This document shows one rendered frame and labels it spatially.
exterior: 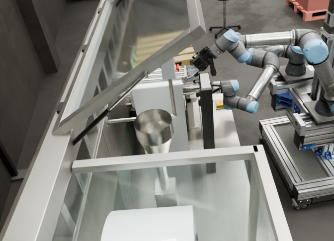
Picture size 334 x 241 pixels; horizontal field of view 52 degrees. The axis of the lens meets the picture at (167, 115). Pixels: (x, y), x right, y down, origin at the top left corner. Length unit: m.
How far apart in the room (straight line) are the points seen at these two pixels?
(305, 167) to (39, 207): 2.32
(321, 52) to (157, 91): 0.89
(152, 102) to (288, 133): 1.76
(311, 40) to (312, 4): 3.65
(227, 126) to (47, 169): 1.37
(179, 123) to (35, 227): 1.03
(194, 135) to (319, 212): 1.26
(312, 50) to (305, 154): 1.25
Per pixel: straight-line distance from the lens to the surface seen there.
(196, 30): 0.86
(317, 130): 2.48
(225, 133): 2.10
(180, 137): 1.78
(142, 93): 1.62
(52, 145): 1.06
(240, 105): 2.11
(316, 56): 1.98
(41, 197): 0.93
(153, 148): 1.24
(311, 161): 2.97
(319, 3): 5.66
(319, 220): 2.88
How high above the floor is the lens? 2.30
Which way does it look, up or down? 38 degrees down
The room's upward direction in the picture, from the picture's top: 9 degrees counter-clockwise
